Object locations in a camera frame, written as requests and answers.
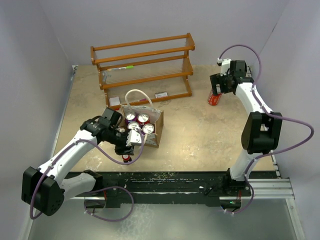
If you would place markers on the red cola can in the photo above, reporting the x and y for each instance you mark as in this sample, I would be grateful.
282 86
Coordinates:
213 100
143 118

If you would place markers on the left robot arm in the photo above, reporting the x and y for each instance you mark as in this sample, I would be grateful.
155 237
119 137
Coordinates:
46 187

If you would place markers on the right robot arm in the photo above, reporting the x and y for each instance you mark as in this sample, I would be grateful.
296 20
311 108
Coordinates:
262 129

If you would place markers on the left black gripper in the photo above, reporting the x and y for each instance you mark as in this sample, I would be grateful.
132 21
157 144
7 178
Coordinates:
123 149

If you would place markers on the orange wooden rack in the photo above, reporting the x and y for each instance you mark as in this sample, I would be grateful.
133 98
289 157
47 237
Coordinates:
155 59

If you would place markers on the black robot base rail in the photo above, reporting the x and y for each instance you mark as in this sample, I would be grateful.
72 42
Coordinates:
168 187

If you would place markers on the white box under rack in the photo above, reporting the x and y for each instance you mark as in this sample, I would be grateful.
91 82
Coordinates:
114 101

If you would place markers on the red cola can front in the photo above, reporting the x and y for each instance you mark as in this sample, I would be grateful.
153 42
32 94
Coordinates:
143 118

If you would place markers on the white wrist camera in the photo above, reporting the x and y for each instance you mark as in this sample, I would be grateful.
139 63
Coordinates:
224 65
134 138

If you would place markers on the purple can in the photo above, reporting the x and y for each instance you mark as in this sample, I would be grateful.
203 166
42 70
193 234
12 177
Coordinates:
148 129
130 116
133 126

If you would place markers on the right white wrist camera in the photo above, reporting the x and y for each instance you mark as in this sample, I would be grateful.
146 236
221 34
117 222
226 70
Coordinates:
224 65

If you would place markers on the green-capped marker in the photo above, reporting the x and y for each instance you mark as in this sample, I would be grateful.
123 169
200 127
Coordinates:
120 68

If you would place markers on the red cola can back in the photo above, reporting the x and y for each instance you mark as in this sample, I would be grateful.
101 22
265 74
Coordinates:
213 100

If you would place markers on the canvas tote bag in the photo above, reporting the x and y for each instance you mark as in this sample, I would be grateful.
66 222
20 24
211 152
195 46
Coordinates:
156 117

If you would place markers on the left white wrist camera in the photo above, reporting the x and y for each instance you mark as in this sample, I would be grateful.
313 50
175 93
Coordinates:
134 138

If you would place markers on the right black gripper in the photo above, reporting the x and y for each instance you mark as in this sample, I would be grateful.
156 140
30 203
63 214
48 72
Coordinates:
217 79

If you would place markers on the small red-capped dark bottle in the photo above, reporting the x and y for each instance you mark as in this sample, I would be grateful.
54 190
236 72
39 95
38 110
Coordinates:
126 158

